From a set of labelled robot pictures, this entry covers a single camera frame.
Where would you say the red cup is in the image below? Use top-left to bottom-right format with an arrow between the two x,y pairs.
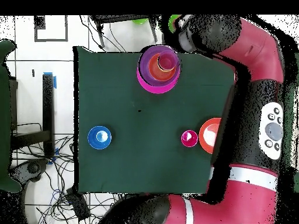
180,129 -> 199,148

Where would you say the black pedestal foot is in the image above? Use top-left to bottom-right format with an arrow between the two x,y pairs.
9,157 -> 50,186

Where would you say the small orange bowl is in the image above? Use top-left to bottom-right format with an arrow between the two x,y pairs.
148,52 -> 178,82

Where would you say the pink bowl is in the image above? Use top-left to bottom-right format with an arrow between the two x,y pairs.
137,67 -> 181,95

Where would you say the purple bowl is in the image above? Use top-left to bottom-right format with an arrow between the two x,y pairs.
137,44 -> 181,86

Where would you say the green cup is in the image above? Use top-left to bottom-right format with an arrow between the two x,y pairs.
168,14 -> 181,34

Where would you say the blue tape strip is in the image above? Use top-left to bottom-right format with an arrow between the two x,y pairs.
43,71 -> 57,89

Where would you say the large orange bowl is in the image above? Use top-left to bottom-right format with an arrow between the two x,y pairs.
199,117 -> 222,155

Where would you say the black cross beam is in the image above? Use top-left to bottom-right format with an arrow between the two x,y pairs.
10,129 -> 51,150

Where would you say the dark green tablecloth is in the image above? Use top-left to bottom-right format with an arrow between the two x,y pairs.
72,45 -> 237,195

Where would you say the green bowl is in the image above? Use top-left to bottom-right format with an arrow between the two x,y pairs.
131,17 -> 149,26

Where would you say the green side table cloth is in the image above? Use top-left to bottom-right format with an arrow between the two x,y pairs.
0,38 -> 22,194
283,52 -> 299,187

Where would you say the black upright post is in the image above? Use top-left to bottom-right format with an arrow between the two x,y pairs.
42,73 -> 55,158

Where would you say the black power brick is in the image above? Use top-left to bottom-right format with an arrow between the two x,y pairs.
65,186 -> 91,222

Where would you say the black metal stool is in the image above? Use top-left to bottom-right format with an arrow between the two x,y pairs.
89,14 -> 162,49

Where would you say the blue bowl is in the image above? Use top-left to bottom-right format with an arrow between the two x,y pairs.
87,125 -> 112,150

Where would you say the cable bundle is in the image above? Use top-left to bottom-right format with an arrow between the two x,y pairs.
10,122 -> 79,224

